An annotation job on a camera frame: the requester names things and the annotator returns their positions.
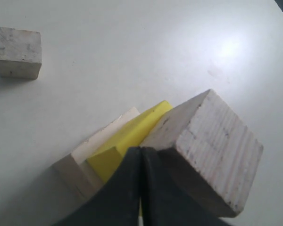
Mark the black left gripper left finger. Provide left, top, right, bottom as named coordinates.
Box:
left=54, top=147, right=142, bottom=226

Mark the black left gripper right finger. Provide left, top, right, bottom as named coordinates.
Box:
left=141, top=147, right=229, bottom=226

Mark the yellow cube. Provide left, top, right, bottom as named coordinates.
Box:
left=87, top=100, right=173, bottom=183

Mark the striped plywood cube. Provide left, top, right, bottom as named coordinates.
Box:
left=141, top=89, right=263, bottom=218

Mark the large pale wooden cube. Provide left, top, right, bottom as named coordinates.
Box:
left=52, top=106, right=142, bottom=204

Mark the small pale wooden cube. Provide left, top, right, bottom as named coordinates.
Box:
left=0, top=27, right=42, bottom=80

